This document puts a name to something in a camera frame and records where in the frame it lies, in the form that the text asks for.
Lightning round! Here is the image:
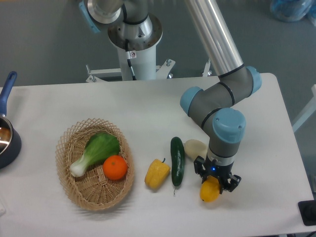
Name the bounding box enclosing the blue plastic bag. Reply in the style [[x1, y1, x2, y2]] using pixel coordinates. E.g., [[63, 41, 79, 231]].
[[270, 0, 316, 26]]

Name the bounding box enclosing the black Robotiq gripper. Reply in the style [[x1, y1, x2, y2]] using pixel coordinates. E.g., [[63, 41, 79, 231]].
[[194, 156, 241, 194]]

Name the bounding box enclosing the dark green cucumber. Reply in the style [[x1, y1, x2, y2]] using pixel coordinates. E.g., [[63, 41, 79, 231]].
[[170, 137, 185, 194]]

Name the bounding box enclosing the beige potato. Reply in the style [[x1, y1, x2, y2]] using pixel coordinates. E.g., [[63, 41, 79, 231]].
[[184, 139, 208, 161]]

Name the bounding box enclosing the black device at edge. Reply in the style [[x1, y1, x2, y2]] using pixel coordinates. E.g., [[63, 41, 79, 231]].
[[298, 200, 316, 226]]

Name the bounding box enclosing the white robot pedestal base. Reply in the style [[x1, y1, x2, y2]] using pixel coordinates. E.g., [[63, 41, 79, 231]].
[[85, 14, 213, 83]]

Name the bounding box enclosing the white frame at right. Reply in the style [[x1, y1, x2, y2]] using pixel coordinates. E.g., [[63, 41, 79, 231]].
[[292, 84, 316, 133]]

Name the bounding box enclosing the green bok choy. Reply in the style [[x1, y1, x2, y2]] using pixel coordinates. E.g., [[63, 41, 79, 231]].
[[70, 132, 120, 177]]

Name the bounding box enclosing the woven wicker basket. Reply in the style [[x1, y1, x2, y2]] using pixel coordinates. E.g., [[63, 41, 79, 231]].
[[56, 118, 134, 211]]

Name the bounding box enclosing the blue saucepan with handle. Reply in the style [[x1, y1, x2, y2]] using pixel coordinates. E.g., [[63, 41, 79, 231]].
[[0, 71, 22, 169]]

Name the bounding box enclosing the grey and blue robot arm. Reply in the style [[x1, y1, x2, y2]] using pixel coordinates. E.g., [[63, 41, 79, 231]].
[[79, 0, 262, 192]]

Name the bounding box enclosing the orange fruit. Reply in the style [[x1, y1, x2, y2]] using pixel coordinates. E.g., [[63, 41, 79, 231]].
[[102, 155, 128, 180]]

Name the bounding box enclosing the yellow mango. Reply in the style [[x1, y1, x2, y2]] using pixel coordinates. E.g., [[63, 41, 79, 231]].
[[199, 176, 220, 202]]

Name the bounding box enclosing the yellow bell pepper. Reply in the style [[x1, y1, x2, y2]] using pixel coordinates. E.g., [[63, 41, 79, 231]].
[[144, 158, 171, 190]]

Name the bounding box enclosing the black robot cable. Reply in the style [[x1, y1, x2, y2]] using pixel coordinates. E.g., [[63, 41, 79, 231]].
[[124, 39, 137, 81]]

